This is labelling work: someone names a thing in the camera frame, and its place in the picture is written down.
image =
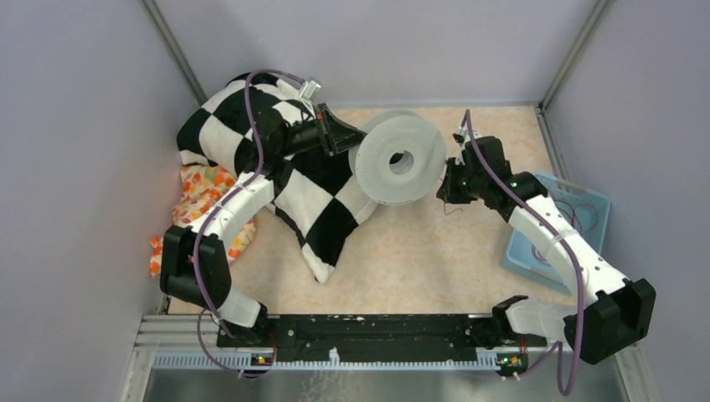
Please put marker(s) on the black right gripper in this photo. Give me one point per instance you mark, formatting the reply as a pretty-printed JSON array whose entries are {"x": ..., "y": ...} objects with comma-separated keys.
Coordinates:
[{"x": 448, "y": 192}]

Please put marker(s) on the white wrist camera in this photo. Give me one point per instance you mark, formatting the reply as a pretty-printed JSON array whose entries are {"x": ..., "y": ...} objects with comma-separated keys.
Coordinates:
[
  {"x": 309, "y": 90},
  {"x": 462, "y": 137}
]

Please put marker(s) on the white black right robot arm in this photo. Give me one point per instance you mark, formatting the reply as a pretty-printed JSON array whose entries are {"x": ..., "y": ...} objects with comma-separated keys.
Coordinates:
[{"x": 612, "y": 311}]

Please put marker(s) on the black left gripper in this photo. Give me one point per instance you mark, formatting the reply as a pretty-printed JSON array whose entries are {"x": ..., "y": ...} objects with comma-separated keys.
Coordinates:
[{"x": 338, "y": 135}]

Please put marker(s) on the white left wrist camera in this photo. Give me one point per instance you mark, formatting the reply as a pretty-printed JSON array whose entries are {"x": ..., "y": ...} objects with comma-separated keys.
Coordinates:
[{"x": 309, "y": 90}]

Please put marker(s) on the light blue plastic basket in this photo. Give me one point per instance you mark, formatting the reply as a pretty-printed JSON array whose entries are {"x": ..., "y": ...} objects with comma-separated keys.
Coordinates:
[{"x": 585, "y": 209}]

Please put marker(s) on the orange floral cloth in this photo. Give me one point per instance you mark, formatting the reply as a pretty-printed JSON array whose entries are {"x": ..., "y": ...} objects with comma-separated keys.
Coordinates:
[{"x": 203, "y": 186}]

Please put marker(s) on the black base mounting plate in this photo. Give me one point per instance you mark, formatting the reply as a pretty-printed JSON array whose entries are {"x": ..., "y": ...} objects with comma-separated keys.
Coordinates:
[{"x": 394, "y": 338}]

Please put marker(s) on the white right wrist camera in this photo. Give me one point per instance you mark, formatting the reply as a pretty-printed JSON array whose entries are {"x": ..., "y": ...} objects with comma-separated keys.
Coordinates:
[{"x": 462, "y": 137}]

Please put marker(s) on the black white checkered pillow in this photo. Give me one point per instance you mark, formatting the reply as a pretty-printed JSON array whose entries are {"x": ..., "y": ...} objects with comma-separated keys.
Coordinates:
[{"x": 316, "y": 195}]

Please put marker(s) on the grey plastic cable spool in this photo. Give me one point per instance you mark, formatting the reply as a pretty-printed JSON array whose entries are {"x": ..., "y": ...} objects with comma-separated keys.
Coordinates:
[{"x": 400, "y": 159}]

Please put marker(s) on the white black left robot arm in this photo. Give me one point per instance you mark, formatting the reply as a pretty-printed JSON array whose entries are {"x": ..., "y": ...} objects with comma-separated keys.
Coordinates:
[{"x": 194, "y": 260}]

